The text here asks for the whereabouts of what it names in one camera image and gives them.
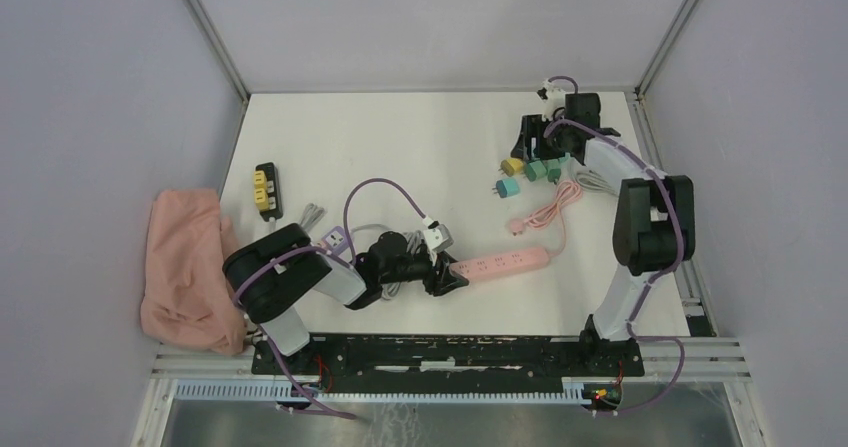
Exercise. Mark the small black power strip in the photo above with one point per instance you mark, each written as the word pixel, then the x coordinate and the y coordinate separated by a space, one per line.
pixel 276 208

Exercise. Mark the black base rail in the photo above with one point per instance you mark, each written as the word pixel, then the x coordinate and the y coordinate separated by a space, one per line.
pixel 440 364

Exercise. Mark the pink power strip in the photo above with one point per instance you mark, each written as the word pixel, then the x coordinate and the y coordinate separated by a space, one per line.
pixel 502 265

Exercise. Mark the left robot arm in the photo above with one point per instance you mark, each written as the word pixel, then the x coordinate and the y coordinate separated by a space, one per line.
pixel 271 275

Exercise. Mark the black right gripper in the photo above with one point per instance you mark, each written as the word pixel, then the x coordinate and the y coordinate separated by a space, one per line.
pixel 533 126

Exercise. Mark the pink cloth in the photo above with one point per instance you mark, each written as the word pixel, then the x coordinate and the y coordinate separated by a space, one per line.
pixel 187 301

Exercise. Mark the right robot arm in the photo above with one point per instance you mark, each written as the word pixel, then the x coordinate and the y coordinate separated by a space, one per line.
pixel 654 227

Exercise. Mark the yellow cube plug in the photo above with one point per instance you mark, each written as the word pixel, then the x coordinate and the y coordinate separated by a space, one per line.
pixel 512 166

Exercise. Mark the green cube plug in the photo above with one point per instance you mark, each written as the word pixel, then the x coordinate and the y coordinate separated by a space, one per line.
pixel 535 170
pixel 553 170

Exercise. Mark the yellow charger plug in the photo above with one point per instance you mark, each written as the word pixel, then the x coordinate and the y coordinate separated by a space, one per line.
pixel 259 179
pixel 261 199

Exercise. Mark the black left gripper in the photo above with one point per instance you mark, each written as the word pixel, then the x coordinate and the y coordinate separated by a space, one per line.
pixel 443 281

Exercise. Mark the teal cube plug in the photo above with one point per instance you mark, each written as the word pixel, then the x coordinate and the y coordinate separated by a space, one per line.
pixel 506 188

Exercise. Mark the purple power strip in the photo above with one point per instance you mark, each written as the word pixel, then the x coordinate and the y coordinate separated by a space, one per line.
pixel 335 240

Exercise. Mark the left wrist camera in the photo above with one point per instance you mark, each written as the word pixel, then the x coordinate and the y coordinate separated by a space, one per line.
pixel 436 236

